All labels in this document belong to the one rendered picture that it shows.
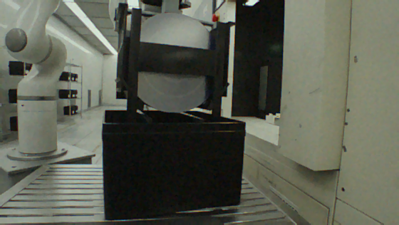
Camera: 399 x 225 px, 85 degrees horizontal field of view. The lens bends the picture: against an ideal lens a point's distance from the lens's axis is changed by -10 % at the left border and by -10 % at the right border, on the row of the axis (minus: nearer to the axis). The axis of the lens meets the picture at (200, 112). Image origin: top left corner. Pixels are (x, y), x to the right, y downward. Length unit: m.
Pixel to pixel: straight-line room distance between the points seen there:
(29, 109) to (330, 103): 0.82
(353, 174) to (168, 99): 0.35
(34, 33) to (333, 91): 0.79
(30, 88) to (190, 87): 0.56
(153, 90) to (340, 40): 0.34
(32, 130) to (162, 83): 0.54
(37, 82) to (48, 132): 0.16
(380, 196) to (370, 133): 0.09
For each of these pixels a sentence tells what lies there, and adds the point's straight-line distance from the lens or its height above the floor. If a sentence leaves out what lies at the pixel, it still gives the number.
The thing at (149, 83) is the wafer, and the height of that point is 1.00.
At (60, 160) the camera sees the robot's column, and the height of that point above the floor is 0.76.
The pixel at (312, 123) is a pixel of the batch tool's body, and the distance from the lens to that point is 0.42.
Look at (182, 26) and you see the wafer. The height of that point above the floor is 1.12.
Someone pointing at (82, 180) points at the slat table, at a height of 0.76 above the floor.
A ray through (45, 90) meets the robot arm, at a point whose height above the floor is 0.98.
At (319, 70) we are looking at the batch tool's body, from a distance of 0.41.
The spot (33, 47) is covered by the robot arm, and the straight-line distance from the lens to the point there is 0.85.
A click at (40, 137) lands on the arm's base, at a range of 0.90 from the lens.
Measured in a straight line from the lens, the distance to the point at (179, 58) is 0.46.
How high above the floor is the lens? 0.99
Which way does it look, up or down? 5 degrees down
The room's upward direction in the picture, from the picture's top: 2 degrees clockwise
